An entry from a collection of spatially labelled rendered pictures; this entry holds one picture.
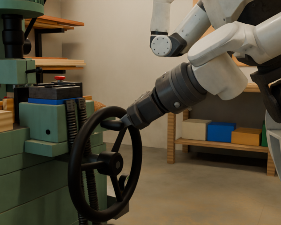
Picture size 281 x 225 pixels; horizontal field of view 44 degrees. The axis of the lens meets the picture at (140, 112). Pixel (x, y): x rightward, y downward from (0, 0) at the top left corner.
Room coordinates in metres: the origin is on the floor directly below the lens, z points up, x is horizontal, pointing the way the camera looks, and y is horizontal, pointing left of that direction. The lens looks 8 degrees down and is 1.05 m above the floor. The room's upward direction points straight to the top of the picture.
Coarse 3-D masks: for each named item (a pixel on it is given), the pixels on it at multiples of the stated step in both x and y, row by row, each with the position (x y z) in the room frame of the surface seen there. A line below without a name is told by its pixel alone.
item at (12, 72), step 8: (0, 64) 1.01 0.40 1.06; (8, 64) 0.99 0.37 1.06; (16, 64) 0.97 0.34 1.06; (24, 64) 1.00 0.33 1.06; (32, 64) 1.02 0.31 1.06; (0, 72) 1.01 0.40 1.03; (8, 72) 0.99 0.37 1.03; (16, 72) 0.97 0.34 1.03; (24, 72) 0.99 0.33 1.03; (0, 80) 1.01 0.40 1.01; (8, 80) 0.99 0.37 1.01; (16, 80) 0.97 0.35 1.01; (24, 80) 0.99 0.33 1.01; (32, 80) 1.02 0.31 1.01
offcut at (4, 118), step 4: (0, 112) 0.80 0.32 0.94; (4, 112) 0.81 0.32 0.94; (8, 112) 0.82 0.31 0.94; (0, 116) 0.80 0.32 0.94; (4, 116) 0.81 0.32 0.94; (8, 116) 0.82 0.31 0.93; (0, 120) 0.80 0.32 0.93; (4, 120) 0.81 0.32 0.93; (8, 120) 0.82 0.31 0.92; (0, 124) 0.80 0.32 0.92; (4, 124) 0.81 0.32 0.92; (8, 124) 0.82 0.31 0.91; (12, 124) 0.83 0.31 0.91; (0, 128) 0.80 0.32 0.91; (4, 128) 0.81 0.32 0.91; (8, 128) 0.82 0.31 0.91; (12, 128) 0.83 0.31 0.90
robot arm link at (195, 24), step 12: (192, 12) 1.26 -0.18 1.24; (204, 12) 1.23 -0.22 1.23; (180, 24) 1.28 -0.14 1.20; (192, 24) 1.25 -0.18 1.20; (204, 24) 1.25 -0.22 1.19; (168, 36) 1.26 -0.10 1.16; (180, 36) 1.26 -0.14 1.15; (192, 36) 1.26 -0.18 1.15; (156, 48) 1.27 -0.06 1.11; (168, 48) 1.26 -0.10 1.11; (180, 48) 1.26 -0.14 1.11
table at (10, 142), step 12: (0, 132) 0.79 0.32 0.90; (12, 132) 0.82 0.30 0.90; (24, 132) 0.84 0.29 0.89; (96, 132) 1.08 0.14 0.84; (0, 144) 0.79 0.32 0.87; (12, 144) 0.81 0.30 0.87; (24, 144) 0.84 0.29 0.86; (36, 144) 0.82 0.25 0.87; (48, 144) 0.80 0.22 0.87; (60, 144) 0.82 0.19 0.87; (0, 156) 0.78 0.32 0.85; (48, 156) 0.80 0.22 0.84
